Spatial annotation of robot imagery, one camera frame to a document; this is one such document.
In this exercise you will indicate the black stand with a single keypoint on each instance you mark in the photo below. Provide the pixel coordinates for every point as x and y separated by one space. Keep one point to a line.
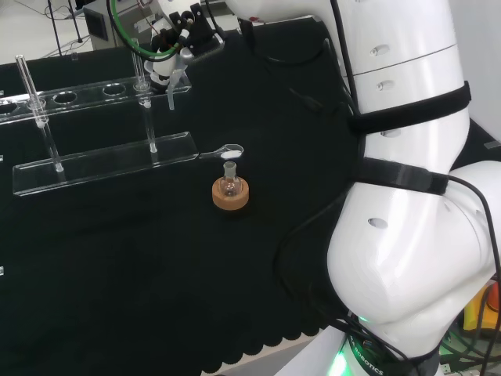
58 27

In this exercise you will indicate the yellow stop button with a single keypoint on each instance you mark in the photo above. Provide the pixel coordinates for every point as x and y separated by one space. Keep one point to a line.
475 313

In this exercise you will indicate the small round-bottom glass flask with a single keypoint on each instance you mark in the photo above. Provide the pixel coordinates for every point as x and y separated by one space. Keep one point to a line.
230 186

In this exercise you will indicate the clear weighing funnel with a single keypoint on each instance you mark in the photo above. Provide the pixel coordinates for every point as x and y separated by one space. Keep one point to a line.
231 152

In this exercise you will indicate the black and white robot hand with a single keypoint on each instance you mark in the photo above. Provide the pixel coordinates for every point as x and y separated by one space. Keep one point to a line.
195 35

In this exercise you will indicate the grey box with screen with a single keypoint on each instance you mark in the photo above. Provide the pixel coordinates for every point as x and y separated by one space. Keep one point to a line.
117 23

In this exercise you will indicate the clear plastic funnel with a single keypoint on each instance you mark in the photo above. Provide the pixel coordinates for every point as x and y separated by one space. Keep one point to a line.
175 84

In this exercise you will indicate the black cloth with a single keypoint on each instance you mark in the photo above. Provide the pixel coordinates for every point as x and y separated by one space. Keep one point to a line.
117 274

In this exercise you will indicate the clear funnel stand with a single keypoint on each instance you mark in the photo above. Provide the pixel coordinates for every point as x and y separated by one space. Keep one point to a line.
102 164

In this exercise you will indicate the grey tape piece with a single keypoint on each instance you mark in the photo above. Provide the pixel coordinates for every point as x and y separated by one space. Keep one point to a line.
493 145

